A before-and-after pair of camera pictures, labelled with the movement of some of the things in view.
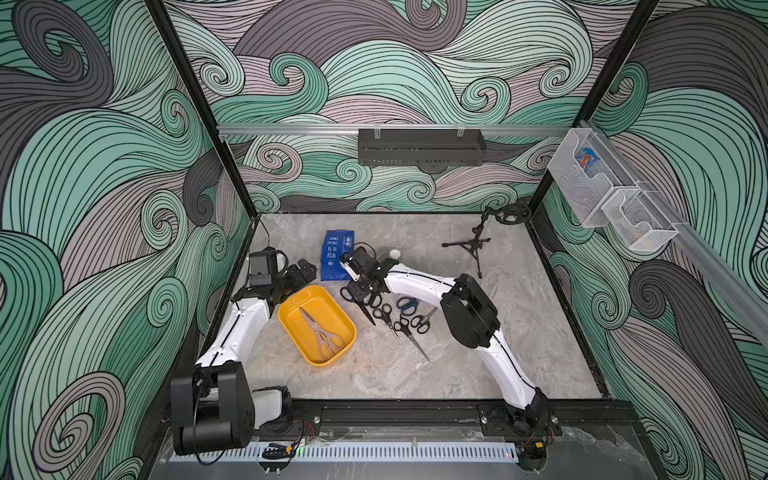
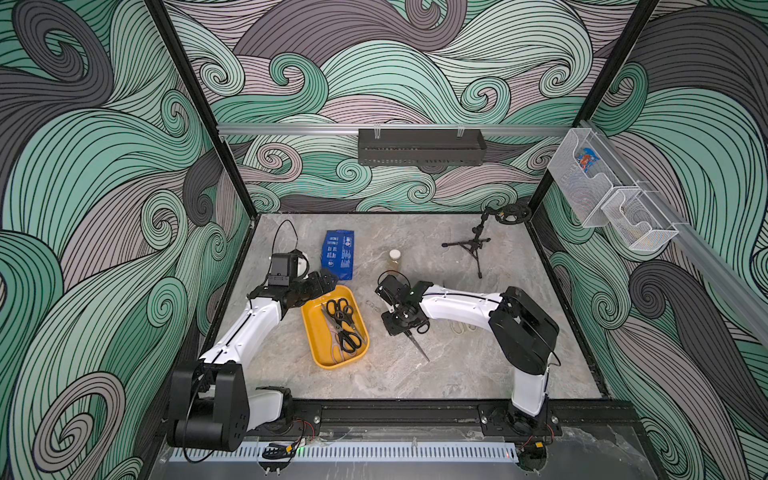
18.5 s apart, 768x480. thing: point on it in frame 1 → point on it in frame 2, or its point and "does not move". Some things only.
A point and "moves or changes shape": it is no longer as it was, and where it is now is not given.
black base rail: (461, 419) does not move
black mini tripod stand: (510, 214) does not move
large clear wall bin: (585, 169) does not move
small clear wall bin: (637, 219) does not move
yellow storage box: (317, 324) moves or changes shape
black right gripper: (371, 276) → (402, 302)
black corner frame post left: (160, 12) does not move
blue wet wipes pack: (337, 243) does not move
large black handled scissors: (367, 299) → (347, 341)
